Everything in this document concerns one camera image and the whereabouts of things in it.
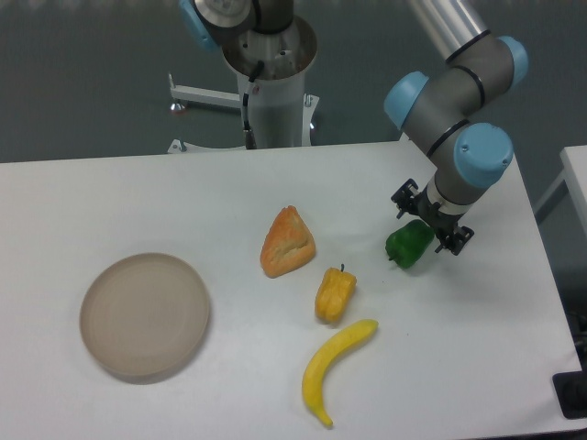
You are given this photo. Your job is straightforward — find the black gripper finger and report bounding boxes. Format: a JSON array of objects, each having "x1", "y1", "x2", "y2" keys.
[
  {"x1": 391, "y1": 179, "x2": 420, "y2": 218},
  {"x1": 434, "y1": 225, "x2": 474, "y2": 256}
]

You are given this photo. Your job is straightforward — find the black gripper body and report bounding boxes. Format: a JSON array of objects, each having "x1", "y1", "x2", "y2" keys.
[{"x1": 415, "y1": 181, "x2": 468, "y2": 237}]

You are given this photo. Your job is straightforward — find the green toy pepper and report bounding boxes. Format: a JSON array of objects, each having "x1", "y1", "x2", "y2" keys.
[{"x1": 385, "y1": 219, "x2": 435, "y2": 269}]

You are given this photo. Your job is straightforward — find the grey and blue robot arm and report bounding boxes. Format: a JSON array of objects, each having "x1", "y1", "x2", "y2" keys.
[{"x1": 179, "y1": 1, "x2": 528, "y2": 254}]

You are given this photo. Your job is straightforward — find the yellow toy pepper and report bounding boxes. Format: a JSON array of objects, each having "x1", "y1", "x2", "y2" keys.
[{"x1": 315, "y1": 264, "x2": 357, "y2": 324}]

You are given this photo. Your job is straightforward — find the orange toy pastry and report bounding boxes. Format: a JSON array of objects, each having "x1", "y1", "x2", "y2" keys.
[{"x1": 260, "y1": 205, "x2": 316, "y2": 279}]

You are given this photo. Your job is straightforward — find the yellow toy banana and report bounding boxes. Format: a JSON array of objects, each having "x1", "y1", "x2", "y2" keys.
[{"x1": 301, "y1": 319, "x2": 379, "y2": 429}]

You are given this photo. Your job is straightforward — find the white side table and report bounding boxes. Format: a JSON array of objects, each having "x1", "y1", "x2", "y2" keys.
[{"x1": 533, "y1": 145, "x2": 587, "y2": 232}]

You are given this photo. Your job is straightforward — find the black box at table edge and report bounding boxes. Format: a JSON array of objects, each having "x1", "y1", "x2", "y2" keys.
[{"x1": 552, "y1": 370, "x2": 587, "y2": 420}]

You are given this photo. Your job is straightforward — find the beige round plate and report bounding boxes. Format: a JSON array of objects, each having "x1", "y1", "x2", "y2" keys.
[{"x1": 79, "y1": 253, "x2": 210, "y2": 383}]

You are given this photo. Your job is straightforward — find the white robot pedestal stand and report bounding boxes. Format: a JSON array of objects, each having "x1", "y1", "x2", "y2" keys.
[{"x1": 169, "y1": 16, "x2": 319, "y2": 149}]

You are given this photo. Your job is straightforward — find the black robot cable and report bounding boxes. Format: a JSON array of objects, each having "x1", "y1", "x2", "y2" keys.
[{"x1": 241, "y1": 60, "x2": 265, "y2": 150}]

